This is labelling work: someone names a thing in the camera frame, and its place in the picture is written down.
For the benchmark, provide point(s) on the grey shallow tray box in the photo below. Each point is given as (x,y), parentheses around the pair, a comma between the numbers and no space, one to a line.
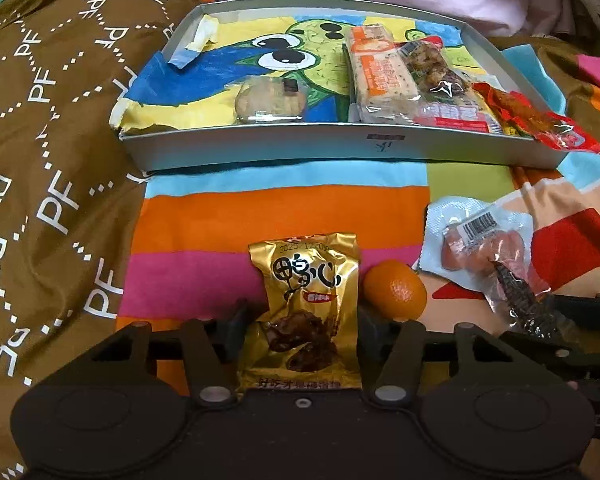
(169,149)

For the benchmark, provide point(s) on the pink sausage packet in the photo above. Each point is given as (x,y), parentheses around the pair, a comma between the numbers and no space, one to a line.
(465,239)

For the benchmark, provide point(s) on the red nut snack packet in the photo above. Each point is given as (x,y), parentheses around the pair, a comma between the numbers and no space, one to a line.
(446,97)

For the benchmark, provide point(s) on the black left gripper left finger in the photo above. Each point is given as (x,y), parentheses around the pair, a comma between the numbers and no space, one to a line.
(210,354)

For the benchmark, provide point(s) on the gold duck snack packet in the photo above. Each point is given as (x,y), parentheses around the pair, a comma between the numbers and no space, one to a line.
(307,338)

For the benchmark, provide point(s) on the red white tofu snack packet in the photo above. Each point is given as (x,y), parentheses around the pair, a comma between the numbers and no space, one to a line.
(515,112)

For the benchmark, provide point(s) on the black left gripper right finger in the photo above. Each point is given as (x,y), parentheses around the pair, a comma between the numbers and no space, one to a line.
(390,358)

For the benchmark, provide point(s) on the colourful cartoon blanket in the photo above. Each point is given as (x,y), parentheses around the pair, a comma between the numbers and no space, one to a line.
(189,254)

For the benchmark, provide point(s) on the brown PF patterned quilt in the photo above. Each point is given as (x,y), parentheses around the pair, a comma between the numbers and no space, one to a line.
(69,192)

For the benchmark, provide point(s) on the cartoon drawing paper liner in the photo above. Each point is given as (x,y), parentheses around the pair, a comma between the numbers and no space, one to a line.
(197,86)

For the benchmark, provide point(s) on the orange white cake bar packet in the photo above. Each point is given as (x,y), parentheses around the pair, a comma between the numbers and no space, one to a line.
(384,89)

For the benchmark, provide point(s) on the small orange mandarin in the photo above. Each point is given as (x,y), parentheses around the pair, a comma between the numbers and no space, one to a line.
(395,290)

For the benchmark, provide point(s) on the round cookie clear wrapper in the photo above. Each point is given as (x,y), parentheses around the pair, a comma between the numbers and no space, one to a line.
(270,100)

